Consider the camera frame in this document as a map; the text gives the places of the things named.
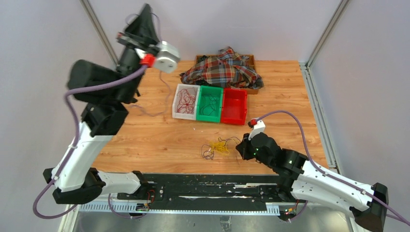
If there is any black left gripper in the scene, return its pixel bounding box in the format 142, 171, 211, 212
113, 4, 161, 104

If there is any purple wire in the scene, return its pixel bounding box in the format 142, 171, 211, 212
201, 136, 241, 161
125, 12, 174, 117

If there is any blue wire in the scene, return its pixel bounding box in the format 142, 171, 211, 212
200, 93, 222, 116

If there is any red wire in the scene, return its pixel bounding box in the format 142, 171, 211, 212
175, 86, 198, 115

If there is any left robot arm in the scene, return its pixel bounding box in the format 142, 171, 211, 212
43, 4, 159, 204

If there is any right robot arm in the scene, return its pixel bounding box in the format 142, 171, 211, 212
235, 132, 388, 232

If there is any red plastic bin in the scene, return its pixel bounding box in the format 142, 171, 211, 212
220, 88, 248, 125

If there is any green plastic bin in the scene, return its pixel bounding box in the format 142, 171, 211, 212
196, 86, 224, 123

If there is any white plastic bin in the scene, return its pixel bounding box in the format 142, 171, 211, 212
172, 84, 200, 121

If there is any plaid flannel shirt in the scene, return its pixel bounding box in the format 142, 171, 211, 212
179, 46, 264, 89

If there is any wooden tray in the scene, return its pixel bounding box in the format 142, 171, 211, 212
195, 54, 259, 95

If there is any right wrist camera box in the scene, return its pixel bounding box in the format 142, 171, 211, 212
248, 118, 265, 140

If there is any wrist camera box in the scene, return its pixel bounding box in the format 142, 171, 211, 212
248, 118, 265, 140
153, 41, 181, 73

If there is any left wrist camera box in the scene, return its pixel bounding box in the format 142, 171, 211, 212
153, 41, 181, 73

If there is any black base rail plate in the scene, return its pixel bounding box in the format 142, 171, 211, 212
110, 174, 296, 214

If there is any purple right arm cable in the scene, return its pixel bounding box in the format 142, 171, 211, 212
256, 110, 410, 226

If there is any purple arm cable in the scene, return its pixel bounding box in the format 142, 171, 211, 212
32, 54, 156, 220
256, 110, 410, 226

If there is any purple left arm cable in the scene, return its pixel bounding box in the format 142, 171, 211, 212
32, 54, 156, 220

